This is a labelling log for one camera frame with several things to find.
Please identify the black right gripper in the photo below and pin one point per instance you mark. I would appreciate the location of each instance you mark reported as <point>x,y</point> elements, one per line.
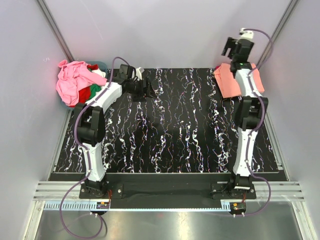
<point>230,44</point>

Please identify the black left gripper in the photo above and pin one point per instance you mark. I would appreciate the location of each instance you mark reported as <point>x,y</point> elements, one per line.
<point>149,92</point>

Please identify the salmon orange t-shirt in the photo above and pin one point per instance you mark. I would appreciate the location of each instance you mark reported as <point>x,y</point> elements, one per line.
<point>227,84</point>

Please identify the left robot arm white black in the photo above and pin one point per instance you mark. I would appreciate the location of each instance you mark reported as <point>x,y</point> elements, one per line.
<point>89,117</point>

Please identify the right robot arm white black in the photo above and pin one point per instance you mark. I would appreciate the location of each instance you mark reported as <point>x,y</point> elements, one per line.
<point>249,115</point>

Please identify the white garment in basket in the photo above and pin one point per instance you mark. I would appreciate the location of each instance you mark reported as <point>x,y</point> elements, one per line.
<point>99,72</point>

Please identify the teal laundry basket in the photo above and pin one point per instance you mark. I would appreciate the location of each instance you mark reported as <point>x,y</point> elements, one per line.
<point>102,66</point>

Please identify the green garment in basket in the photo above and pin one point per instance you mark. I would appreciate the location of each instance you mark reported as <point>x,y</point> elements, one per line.
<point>94,89</point>

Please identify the red garment in basket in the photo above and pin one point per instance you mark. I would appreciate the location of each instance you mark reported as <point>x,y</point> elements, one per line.
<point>84,93</point>

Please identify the light pink t-shirt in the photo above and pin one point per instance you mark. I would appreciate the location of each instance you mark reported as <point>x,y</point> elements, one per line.
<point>73,77</point>

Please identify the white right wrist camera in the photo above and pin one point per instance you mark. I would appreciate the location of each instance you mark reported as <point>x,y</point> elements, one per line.
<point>246,34</point>

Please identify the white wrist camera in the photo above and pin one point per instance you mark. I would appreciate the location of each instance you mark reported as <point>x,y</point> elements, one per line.
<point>246,34</point>
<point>139,72</point>

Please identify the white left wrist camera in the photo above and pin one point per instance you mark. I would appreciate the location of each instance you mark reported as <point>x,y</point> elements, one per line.
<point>139,72</point>

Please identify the right corner aluminium post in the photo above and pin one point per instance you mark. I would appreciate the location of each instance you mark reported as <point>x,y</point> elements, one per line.
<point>277,32</point>

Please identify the corner aluminium post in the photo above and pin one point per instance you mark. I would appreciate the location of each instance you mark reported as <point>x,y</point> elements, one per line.
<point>277,32</point>
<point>55,29</point>

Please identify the left corner aluminium post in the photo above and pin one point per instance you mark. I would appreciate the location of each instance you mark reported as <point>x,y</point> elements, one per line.
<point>55,29</point>

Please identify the aluminium frame rail front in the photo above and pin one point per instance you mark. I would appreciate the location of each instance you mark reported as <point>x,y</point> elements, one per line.
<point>57,195</point>

